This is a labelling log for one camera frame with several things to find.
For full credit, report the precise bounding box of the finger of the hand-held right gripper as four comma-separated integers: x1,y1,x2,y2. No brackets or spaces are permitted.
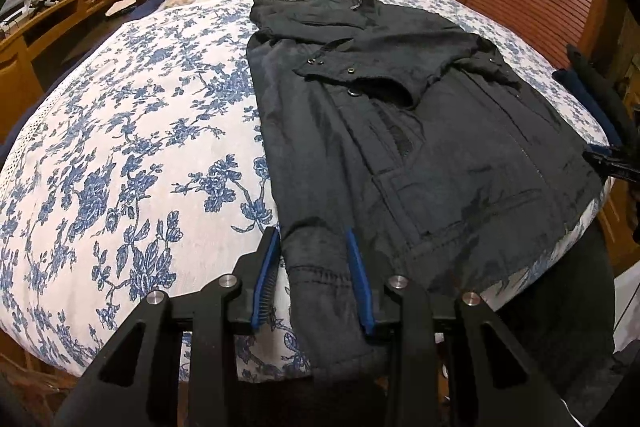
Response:
582,146,640,182

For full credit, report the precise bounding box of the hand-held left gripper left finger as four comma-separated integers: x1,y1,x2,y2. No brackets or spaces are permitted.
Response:
52,227,282,427

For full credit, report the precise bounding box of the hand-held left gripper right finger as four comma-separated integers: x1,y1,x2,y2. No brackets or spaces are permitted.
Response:
345,227,571,427

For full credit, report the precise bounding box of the black jacket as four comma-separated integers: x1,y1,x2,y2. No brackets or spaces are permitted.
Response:
245,0,608,380

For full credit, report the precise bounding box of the navy blue folded garment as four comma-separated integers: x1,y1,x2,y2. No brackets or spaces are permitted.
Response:
552,68,601,108

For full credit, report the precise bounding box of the blue floral bedsheet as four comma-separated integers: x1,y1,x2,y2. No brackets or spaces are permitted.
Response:
0,0,613,383

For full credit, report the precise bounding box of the wooden desk with cabinets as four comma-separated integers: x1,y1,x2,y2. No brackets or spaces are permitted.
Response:
0,0,128,142

